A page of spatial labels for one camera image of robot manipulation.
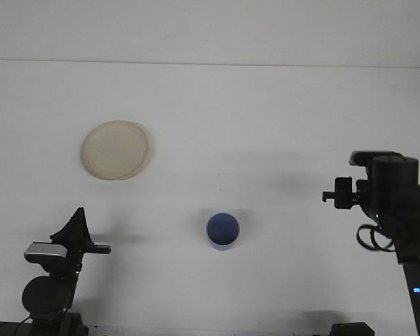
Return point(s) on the pale blue cup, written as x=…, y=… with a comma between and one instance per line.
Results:
x=223, y=229

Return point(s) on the pale round plate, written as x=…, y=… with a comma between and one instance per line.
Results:
x=115, y=150

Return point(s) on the pale grey camera box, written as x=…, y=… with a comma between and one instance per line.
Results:
x=43, y=251
x=364, y=158

